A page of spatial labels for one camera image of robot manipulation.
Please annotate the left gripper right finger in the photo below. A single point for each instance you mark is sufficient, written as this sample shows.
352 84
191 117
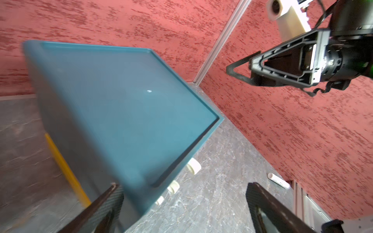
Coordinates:
269 215

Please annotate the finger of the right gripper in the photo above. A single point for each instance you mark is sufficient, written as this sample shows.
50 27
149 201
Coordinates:
230 70

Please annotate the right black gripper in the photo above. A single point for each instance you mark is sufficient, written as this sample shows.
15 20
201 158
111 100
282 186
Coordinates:
348 53

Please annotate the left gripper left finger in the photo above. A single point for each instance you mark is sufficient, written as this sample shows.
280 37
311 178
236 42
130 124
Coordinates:
101 216

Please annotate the teal three-drawer cabinet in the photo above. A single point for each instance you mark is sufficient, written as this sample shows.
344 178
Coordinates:
118 115

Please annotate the white marker pen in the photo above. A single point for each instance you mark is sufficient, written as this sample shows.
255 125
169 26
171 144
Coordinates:
279 181

